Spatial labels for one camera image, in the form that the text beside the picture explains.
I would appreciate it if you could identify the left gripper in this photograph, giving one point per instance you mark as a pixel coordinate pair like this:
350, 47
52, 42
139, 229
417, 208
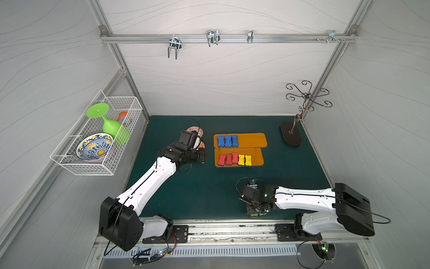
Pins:
200, 154

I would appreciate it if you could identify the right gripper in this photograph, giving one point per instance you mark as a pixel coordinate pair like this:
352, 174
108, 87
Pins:
252, 207

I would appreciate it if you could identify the blue eraser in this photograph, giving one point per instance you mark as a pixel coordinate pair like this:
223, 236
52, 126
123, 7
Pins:
221, 141
228, 141
235, 141

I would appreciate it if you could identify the orange two-tier shelf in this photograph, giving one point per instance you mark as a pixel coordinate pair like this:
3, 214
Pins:
249, 144

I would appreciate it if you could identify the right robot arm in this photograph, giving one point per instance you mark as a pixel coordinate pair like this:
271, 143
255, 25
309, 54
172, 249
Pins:
338, 208

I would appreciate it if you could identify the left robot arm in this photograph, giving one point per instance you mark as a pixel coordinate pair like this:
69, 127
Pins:
119, 220

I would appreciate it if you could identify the red patterned bowl rear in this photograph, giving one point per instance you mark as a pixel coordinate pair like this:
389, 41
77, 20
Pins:
197, 129

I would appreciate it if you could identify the red eraser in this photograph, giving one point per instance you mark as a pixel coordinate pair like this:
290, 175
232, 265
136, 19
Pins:
235, 158
222, 160
228, 160

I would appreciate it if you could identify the yellow eraser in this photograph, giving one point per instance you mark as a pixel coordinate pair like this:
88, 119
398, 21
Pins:
241, 160
248, 160

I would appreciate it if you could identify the metal jewelry stand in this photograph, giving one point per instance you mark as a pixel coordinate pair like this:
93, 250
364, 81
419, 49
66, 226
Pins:
289, 130

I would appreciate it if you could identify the green plastic goblet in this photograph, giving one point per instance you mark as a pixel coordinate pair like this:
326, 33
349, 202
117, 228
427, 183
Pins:
119, 133

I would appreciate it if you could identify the orange item in basket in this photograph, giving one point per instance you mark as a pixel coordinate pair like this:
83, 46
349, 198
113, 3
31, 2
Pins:
121, 115

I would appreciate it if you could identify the blue yellow patterned bowl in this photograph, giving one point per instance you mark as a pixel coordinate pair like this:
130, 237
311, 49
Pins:
94, 147

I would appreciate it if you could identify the double metal hook left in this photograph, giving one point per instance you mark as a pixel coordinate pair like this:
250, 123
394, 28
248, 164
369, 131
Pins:
175, 45

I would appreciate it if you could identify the double metal hook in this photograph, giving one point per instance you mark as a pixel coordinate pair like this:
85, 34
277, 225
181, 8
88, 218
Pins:
175, 45
213, 37

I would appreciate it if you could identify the aluminium crossbar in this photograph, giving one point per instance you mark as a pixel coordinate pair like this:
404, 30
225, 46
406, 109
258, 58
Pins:
225, 38

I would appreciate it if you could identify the double metal hook middle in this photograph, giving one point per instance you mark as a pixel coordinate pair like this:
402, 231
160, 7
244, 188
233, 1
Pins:
213, 37

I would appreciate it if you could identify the single metal hook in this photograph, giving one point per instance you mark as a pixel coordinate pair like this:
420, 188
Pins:
250, 36

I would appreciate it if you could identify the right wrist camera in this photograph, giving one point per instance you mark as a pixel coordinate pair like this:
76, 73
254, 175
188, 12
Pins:
253, 183

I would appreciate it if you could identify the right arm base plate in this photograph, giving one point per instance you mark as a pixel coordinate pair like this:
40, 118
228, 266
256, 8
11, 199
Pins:
285, 232

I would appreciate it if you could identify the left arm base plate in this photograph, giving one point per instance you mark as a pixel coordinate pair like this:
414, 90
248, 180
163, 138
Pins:
174, 233

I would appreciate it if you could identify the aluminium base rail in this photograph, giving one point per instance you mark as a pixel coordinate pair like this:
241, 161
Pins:
249, 231

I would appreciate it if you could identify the white wire basket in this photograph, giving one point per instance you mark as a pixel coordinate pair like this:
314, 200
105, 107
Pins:
65, 153

